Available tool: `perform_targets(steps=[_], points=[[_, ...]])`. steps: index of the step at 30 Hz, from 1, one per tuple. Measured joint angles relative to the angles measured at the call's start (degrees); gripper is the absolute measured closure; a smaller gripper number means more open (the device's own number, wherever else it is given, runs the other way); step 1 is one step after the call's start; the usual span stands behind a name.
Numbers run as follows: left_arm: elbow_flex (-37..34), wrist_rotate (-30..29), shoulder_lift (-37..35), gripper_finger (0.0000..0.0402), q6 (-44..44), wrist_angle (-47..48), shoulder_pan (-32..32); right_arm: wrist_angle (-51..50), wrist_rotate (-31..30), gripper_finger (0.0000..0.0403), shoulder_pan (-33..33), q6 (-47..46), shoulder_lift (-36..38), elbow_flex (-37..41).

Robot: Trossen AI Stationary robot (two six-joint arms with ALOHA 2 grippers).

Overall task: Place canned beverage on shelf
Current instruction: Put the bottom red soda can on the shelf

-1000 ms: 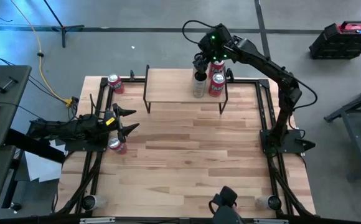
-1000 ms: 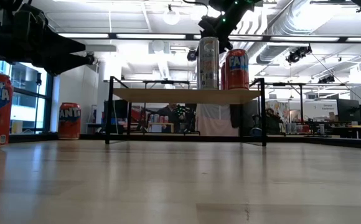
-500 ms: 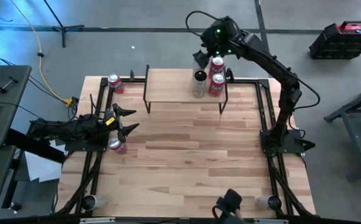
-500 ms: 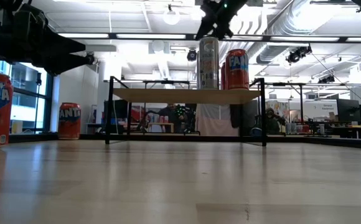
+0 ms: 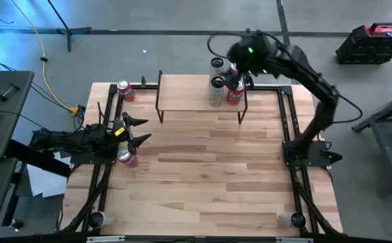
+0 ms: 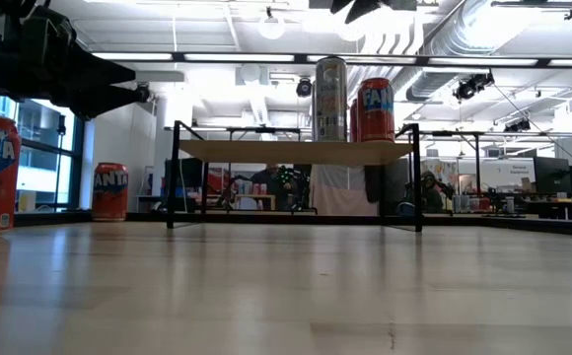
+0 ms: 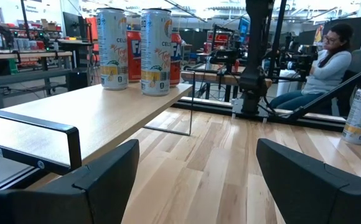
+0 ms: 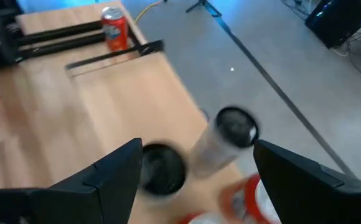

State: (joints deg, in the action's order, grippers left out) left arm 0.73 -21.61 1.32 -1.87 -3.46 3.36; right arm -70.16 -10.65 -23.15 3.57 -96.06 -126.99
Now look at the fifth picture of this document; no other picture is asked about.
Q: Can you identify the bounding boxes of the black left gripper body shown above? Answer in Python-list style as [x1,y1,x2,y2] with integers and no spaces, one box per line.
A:
[97,113,137,155]

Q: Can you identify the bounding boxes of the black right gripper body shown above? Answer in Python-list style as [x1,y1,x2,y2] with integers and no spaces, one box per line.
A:
[226,32,280,77]

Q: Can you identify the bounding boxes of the red Fanta soda can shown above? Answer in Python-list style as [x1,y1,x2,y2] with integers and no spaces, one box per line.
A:
[117,148,139,169]
[116,79,137,103]
[228,62,241,78]
[225,80,246,106]

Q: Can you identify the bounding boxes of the wooden shelf with black legs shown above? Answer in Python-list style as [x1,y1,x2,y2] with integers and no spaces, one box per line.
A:
[155,70,249,125]

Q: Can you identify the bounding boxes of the yellow power plug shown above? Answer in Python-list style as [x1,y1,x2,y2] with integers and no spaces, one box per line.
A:
[68,105,86,117]

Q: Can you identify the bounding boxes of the white paper sheets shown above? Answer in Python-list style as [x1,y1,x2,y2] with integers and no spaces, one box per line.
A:
[26,151,72,198]

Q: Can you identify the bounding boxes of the black support bar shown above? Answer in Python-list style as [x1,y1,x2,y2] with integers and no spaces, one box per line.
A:
[5,138,72,178]

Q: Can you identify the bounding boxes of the grey metal rod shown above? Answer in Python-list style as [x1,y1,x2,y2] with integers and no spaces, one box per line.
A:
[1,83,20,99]

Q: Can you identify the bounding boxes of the black tripod stand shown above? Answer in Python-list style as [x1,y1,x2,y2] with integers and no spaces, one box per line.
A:
[46,0,93,53]

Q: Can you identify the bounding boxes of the black and red tool case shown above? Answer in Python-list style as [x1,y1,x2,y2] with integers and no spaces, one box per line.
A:
[335,22,392,65]

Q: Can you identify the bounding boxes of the grey metal stand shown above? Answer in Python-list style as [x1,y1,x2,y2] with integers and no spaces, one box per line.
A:
[351,88,392,196]

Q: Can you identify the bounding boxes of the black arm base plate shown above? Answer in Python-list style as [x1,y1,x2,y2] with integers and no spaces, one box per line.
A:
[282,138,344,167]
[70,148,119,166]

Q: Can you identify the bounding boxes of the black metal table frame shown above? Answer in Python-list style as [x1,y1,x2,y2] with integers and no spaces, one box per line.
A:
[60,76,344,237]

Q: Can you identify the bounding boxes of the silver metal bracket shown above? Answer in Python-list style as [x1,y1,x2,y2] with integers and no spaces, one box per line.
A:
[275,237,314,243]
[86,236,126,243]

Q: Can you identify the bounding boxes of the yellow extension cable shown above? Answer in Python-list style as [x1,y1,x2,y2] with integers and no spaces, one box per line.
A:
[11,0,78,114]

